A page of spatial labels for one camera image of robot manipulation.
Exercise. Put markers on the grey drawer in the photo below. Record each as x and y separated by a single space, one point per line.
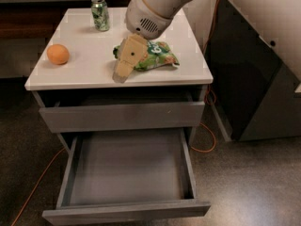
127 176
123 116

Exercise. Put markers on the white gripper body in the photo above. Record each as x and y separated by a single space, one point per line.
141 18

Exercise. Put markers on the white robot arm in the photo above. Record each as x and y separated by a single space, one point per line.
274 20

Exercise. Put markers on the grey top drawer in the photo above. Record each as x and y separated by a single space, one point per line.
123 116

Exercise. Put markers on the grey drawer cabinet white top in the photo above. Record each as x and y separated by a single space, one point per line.
92 81

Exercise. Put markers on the orange fruit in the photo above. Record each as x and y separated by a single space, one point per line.
58 54

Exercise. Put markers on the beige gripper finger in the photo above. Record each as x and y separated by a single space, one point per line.
128 54

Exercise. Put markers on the green soda can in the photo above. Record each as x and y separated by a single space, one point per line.
100 15

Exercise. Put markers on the black trash bin cabinet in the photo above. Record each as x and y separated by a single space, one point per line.
254 88

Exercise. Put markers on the green chip bag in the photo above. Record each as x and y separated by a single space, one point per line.
156 54

